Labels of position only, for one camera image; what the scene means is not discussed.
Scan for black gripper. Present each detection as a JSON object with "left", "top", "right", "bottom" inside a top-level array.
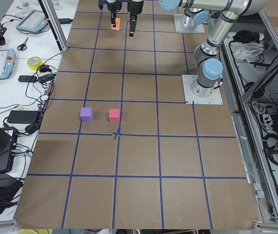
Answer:
[
  {"left": 106, "top": 0, "right": 117, "bottom": 27},
  {"left": 128, "top": 0, "right": 144, "bottom": 37}
]

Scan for orange foam cube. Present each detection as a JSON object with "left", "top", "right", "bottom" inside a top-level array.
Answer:
[{"left": 111, "top": 18, "right": 120, "bottom": 31}]

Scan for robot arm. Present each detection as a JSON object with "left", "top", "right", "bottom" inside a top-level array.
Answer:
[
  {"left": 159, "top": 0, "right": 267, "bottom": 98},
  {"left": 98, "top": 0, "right": 209, "bottom": 29}
]

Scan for teach pendant far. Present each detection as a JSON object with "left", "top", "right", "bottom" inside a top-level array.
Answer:
[{"left": 16, "top": 10, "right": 48, "bottom": 34}]

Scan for yellow tape roll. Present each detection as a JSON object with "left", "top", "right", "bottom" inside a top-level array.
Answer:
[{"left": 27, "top": 56, "right": 43, "bottom": 71}]

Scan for red foam cube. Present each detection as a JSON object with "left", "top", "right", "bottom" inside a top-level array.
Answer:
[{"left": 109, "top": 108, "right": 120, "bottom": 122}]

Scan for purple foam cube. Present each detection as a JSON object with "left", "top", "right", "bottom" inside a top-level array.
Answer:
[{"left": 80, "top": 107, "right": 93, "bottom": 121}]

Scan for black phone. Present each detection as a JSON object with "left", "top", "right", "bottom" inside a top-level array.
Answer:
[{"left": 18, "top": 75, "right": 37, "bottom": 83}]

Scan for black power adapter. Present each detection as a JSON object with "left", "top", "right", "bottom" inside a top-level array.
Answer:
[{"left": 7, "top": 110, "right": 39, "bottom": 124}]

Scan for aluminium frame post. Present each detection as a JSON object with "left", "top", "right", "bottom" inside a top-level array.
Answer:
[{"left": 38, "top": 0, "right": 68, "bottom": 53}]

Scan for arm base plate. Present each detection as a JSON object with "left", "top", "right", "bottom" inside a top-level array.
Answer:
[
  {"left": 174, "top": 14, "right": 207, "bottom": 34},
  {"left": 182, "top": 75, "right": 223, "bottom": 105}
]

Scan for black handled scissors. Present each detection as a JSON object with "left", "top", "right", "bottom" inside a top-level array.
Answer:
[{"left": 17, "top": 37, "right": 29, "bottom": 51}]

